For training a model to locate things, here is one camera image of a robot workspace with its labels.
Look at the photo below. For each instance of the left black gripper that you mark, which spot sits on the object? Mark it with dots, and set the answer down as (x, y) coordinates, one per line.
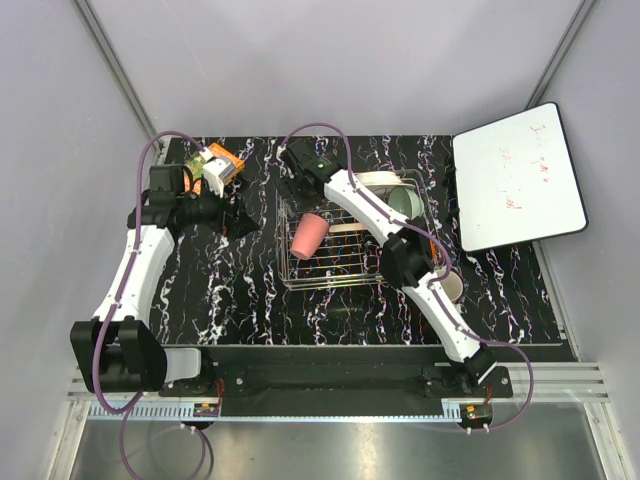
(236, 222)

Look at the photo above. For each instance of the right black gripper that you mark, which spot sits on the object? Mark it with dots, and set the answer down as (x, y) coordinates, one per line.
(289, 182)

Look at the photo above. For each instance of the pink plastic cup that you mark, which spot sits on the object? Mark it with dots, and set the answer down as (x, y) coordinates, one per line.
(309, 235)

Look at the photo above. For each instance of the white scalloped plate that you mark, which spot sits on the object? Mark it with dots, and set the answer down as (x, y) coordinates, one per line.
(378, 178)

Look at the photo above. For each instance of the pink beige plate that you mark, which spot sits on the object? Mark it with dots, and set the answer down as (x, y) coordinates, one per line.
(347, 227)

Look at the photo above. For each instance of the wire dish rack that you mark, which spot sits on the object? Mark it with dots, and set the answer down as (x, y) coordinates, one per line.
(342, 260)

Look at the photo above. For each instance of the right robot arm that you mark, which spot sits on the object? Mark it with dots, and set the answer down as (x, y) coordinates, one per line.
(406, 262)

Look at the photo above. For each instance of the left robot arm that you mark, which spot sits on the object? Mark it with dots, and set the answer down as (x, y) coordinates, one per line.
(115, 350)

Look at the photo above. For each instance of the orange book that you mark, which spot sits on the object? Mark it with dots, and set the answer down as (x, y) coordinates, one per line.
(193, 179)

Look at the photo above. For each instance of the orange mug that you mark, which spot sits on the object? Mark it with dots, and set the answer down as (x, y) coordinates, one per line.
(453, 286)

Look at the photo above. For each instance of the white board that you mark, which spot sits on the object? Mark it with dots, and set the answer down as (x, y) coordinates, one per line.
(516, 181)

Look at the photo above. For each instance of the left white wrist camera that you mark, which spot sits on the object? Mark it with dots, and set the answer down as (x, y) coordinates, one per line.
(220, 169)

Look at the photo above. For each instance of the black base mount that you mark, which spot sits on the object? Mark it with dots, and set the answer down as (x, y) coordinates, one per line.
(357, 381)

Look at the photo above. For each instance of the aluminium rail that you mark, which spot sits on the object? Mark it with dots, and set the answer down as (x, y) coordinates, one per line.
(575, 382)

